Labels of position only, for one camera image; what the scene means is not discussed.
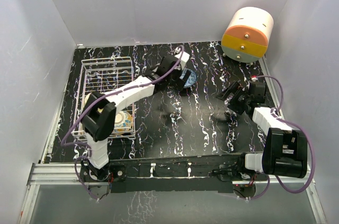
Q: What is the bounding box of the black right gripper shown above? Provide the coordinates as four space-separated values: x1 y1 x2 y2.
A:
217 81 251 115

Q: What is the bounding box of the blue patterned bowl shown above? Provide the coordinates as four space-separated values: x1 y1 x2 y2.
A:
180 68 197 88

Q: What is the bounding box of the orange blue swirl bowl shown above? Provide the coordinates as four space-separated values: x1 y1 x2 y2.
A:
113 111 133 134

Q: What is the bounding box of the yellow sun pattern bowl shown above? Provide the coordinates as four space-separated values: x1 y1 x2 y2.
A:
83 93 96 111

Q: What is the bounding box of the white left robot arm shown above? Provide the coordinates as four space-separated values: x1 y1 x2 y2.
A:
80 46 190 181

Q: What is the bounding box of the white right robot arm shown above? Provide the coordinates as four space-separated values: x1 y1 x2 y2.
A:
216 82 308 180

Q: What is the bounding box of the cylindrical drawer cabinet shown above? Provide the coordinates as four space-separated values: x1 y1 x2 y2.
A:
221 7 274 63

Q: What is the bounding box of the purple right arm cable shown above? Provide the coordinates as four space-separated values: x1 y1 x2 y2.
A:
233 75 316 201

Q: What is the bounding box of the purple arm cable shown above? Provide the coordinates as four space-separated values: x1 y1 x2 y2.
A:
60 44 185 201
233 75 316 201

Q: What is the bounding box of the white wire dish rack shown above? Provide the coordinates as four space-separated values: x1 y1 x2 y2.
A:
73 57 136 140

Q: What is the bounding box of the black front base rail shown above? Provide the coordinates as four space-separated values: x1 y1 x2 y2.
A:
80 153 267 193

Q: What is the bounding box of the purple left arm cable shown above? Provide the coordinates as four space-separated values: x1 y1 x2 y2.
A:
60 44 185 201

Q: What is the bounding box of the aluminium frame rail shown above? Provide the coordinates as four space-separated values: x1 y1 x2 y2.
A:
17 163 91 224

